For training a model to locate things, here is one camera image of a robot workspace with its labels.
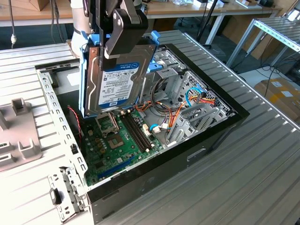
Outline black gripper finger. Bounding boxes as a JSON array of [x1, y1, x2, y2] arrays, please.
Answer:
[[98, 32, 111, 71]]

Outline hard disk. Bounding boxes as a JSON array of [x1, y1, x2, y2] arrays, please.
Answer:
[[78, 30, 162, 118]]

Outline blue data wire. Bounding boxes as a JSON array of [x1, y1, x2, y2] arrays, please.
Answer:
[[184, 86, 203, 108]]

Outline orange disk power wire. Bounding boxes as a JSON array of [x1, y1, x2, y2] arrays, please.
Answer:
[[165, 91, 217, 143]]

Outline grey metal disk bay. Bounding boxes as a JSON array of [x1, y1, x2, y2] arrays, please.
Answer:
[[166, 102, 235, 147]]

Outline grey power supply unit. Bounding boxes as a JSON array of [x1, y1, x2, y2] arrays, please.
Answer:
[[54, 67, 83, 118]]

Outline blue drive cage latch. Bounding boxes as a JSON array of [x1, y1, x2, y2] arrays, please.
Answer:
[[147, 60, 164, 74]]

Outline small brown cardboard box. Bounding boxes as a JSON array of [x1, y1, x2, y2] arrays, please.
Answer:
[[30, 0, 50, 12]]

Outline metal socket cover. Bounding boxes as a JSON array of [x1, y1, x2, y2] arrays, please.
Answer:
[[95, 113, 120, 138]]

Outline metal optical drive cage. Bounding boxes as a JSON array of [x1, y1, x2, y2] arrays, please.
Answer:
[[138, 49, 186, 106]]

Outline wooden desk white legs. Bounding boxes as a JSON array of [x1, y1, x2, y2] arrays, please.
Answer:
[[0, 0, 284, 46]]

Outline black RAM slot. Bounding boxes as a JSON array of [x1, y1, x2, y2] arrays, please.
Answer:
[[123, 113, 149, 151], [120, 114, 147, 153], [128, 111, 153, 148], [126, 112, 151, 150]]

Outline CPU socket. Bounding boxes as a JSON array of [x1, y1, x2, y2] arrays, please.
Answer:
[[106, 133, 125, 151]]

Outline white board connector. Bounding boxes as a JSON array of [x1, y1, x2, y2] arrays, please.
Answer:
[[142, 123, 151, 138]]

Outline green motherboard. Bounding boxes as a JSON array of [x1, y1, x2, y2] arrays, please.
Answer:
[[83, 109, 165, 188]]

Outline black tripod stand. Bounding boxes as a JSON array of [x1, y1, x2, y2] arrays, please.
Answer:
[[196, 0, 218, 49]]

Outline grey parts rack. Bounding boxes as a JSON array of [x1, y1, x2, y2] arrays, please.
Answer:
[[0, 98, 45, 174]]

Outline blue expansion slot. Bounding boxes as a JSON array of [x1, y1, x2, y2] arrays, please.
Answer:
[[97, 155, 136, 180]]

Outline open black PC case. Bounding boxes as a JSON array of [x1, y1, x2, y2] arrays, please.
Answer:
[[34, 43, 250, 225]]

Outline cardboard box with labels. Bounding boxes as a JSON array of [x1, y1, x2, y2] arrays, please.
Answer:
[[254, 78, 300, 122]]

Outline wrist camera in black housing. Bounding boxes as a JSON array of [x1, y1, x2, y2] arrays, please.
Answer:
[[104, 8, 149, 60]]

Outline orange black wire bundle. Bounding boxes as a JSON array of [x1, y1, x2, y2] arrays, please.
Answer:
[[135, 93, 183, 118]]

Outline short blue wire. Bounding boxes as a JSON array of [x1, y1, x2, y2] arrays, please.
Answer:
[[149, 123, 162, 135]]

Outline thin arm cable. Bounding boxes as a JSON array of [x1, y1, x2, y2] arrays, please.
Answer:
[[8, 0, 18, 49]]

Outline aluminium slat shelf frame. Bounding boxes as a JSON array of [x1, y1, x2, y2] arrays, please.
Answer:
[[226, 17, 300, 69]]

